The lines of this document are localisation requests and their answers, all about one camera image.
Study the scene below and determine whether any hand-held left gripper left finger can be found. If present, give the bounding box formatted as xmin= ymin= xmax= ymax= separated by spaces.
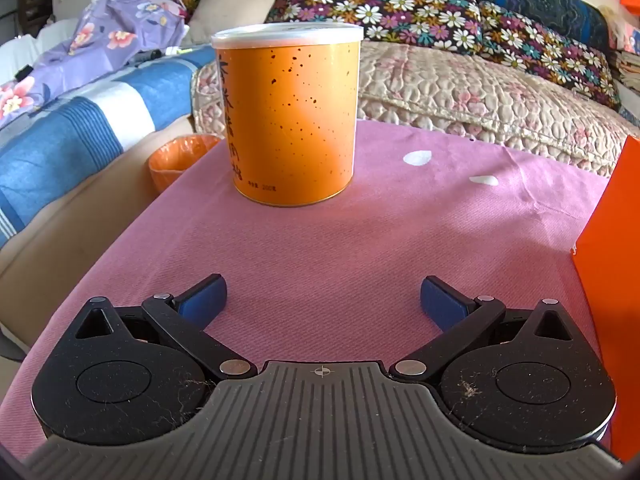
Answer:
xmin=74 ymin=273 xmax=259 ymax=381

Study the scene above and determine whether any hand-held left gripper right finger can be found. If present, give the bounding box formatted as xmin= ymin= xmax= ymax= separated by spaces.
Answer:
xmin=389 ymin=275 xmax=573 ymax=382

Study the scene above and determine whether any orange box white inside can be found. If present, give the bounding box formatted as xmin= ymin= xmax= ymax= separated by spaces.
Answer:
xmin=571 ymin=135 xmax=640 ymax=463

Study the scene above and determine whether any pink tablecloth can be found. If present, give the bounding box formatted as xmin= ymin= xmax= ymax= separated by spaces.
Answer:
xmin=0 ymin=119 xmax=640 ymax=461

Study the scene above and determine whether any tan sofa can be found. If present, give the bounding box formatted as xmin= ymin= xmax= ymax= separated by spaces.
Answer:
xmin=0 ymin=115 xmax=197 ymax=347

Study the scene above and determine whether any orange waste bin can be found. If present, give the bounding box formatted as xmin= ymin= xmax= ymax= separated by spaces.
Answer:
xmin=147 ymin=134 xmax=222 ymax=195

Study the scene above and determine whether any quilted sofa bed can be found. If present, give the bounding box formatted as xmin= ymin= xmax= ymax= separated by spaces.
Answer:
xmin=191 ymin=40 xmax=640 ymax=178

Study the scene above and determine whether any blue white striped blanket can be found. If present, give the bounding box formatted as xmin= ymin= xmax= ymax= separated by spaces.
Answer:
xmin=0 ymin=45 xmax=217 ymax=249

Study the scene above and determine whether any orange speckled canister white lid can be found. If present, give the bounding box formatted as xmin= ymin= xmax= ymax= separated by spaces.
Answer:
xmin=210 ymin=22 xmax=364 ymax=207

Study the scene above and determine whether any daisy print cushion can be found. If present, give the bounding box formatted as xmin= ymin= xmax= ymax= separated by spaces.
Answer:
xmin=477 ymin=0 xmax=621 ymax=111
xmin=177 ymin=0 xmax=483 ymax=53

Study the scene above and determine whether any purple floral blanket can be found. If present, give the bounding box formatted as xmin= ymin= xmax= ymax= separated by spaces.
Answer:
xmin=0 ymin=0 xmax=189 ymax=128

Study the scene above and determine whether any beige pillow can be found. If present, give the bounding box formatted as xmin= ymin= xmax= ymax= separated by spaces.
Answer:
xmin=187 ymin=0 xmax=289 ymax=46

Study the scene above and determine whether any dark wooden cabinet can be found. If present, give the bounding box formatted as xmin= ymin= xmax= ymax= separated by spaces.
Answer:
xmin=0 ymin=0 xmax=53 ymax=37

